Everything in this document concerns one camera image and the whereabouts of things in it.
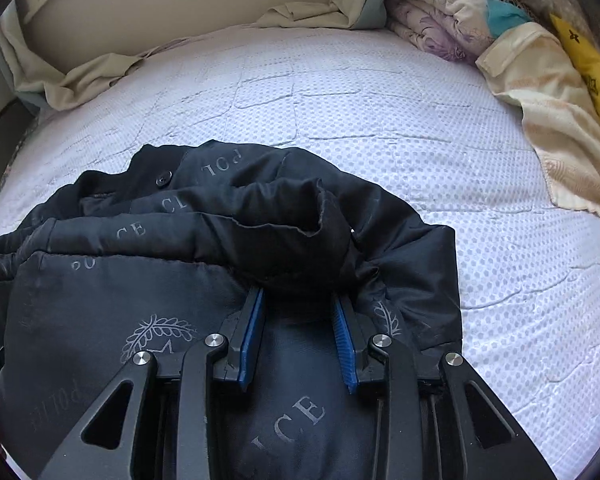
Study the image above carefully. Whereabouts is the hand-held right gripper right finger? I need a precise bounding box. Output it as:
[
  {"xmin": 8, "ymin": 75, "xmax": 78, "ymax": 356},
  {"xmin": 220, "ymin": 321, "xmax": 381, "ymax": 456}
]
[{"xmin": 332, "ymin": 294, "xmax": 556, "ymax": 480}]

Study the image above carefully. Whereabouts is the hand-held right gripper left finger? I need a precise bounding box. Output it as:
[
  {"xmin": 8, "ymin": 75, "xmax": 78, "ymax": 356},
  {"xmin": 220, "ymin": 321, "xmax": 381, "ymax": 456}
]
[{"xmin": 37, "ymin": 287, "xmax": 266, "ymax": 480}]

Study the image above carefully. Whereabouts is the cream blanket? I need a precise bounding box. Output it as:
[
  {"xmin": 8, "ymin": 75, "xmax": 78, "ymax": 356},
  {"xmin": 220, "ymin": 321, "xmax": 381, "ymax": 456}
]
[{"xmin": 476, "ymin": 22, "xmax": 600, "ymax": 221}]

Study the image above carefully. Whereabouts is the bed with white dotted cover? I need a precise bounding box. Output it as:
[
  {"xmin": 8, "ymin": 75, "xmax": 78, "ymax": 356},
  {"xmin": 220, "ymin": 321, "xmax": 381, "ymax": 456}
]
[{"xmin": 0, "ymin": 25, "xmax": 600, "ymax": 480}]

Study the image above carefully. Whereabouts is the teal curtain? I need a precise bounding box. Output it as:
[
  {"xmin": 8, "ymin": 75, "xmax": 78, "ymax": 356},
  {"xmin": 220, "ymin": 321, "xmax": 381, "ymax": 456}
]
[{"xmin": 352, "ymin": 0, "xmax": 388, "ymax": 30}]

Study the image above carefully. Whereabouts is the dark bed frame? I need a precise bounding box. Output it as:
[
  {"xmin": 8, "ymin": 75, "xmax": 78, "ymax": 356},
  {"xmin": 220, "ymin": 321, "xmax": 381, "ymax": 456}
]
[{"xmin": 0, "ymin": 95, "xmax": 41, "ymax": 171}]

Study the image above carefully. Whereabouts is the purple floral quilt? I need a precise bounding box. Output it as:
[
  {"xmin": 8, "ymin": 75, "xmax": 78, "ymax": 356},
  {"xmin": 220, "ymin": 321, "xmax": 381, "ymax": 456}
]
[{"xmin": 386, "ymin": 0, "xmax": 537, "ymax": 62}]

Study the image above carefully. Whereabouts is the yellow printed pillow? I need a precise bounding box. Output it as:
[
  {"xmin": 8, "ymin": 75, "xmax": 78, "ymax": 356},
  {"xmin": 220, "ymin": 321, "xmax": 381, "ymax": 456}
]
[{"xmin": 550, "ymin": 12, "xmax": 600, "ymax": 161}]

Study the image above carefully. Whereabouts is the dark navy buttoned jacket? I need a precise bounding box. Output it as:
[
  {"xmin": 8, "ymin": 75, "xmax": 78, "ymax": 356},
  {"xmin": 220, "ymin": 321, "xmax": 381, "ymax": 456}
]
[{"xmin": 0, "ymin": 141, "xmax": 463, "ymax": 480}]

